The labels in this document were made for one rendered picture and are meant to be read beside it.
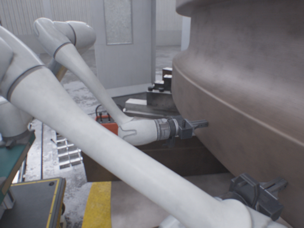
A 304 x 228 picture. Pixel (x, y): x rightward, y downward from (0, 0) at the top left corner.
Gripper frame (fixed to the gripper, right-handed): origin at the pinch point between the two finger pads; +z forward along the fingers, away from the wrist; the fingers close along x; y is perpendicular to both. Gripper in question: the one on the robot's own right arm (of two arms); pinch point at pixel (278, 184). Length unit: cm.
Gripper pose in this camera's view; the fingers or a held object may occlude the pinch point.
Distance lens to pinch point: 67.2
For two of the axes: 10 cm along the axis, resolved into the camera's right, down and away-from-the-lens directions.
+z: 9.1, -1.8, 3.8
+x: 4.2, 3.8, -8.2
